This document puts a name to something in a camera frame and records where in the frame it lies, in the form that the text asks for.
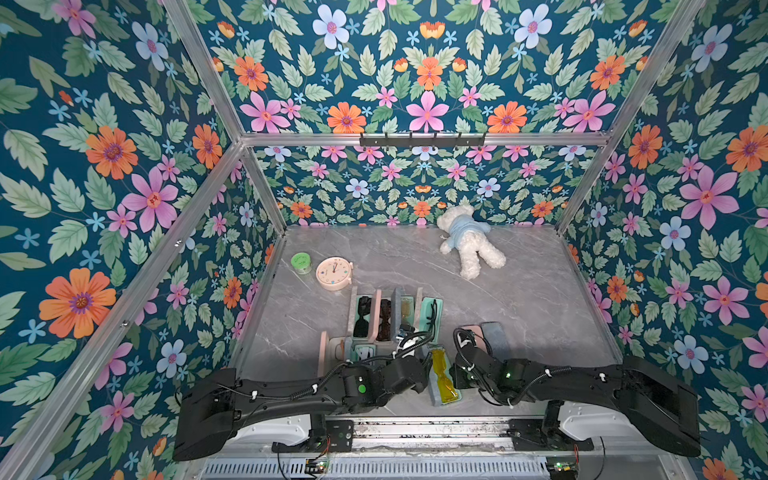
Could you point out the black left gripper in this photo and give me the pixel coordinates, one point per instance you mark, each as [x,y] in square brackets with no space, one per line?
[422,373]

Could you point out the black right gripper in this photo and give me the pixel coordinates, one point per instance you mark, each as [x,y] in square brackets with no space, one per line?
[466,372]

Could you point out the grey case with red glasses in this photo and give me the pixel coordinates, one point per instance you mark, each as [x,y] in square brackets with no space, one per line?
[497,344]

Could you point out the pink case with purple glasses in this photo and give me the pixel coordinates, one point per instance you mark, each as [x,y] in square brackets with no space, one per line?
[475,332]

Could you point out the grey case with yellow glasses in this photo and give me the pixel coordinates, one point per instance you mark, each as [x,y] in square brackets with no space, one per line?
[442,389]

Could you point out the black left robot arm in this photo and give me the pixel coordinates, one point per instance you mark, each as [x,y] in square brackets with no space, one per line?
[222,403]

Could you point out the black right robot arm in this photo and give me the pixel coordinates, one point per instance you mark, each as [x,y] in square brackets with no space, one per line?
[662,408]

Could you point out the mint case with white glasses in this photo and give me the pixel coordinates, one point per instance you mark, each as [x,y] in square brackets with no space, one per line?
[355,351]

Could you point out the pink case with brown sunglasses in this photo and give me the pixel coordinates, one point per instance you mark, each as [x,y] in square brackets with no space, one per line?
[380,319]

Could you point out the grey case with olive glasses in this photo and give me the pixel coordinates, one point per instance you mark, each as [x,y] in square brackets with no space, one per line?
[403,320]

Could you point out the mint case with black glasses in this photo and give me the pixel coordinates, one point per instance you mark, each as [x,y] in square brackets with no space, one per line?
[430,316]

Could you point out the pink open case front left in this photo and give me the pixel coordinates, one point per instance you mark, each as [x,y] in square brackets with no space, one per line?
[332,351]

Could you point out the grey case with black sunglasses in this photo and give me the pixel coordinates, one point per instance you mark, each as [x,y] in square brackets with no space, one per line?
[360,324]

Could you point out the cream round alarm clock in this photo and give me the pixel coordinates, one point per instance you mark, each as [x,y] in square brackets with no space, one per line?
[334,273]

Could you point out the white teddy bear blue shirt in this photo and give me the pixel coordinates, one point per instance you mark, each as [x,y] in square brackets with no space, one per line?
[469,238]

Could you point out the green lidded round container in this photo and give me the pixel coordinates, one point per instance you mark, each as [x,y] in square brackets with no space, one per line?
[301,263]

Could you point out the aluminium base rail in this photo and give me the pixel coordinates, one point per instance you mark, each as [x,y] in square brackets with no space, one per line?
[316,434]

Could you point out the black hook rail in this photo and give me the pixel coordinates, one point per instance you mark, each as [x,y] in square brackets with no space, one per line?
[400,141]

